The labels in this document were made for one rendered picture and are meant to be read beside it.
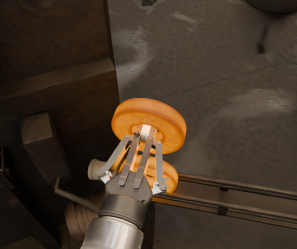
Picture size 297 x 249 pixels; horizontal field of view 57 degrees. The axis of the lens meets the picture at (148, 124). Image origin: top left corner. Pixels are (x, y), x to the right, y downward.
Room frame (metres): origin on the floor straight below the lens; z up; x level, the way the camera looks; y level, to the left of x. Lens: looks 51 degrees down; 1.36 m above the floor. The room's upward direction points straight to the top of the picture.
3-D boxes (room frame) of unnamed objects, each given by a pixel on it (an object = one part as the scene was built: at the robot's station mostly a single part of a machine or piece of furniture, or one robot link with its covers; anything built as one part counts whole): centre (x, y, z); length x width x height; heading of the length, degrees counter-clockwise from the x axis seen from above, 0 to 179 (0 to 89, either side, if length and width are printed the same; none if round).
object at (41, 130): (0.44, 0.30, 0.68); 0.11 x 0.08 x 0.24; 21
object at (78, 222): (0.34, 0.16, 0.27); 0.22 x 0.13 x 0.53; 111
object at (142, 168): (0.25, 0.01, 0.92); 0.11 x 0.01 x 0.04; 165
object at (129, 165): (0.26, 0.03, 0.92); 0.11 x 0.01 x 0.04; 168
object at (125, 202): (0.19, 0.04, 0.92); 0.09 x 0.08 x 0.07; 166
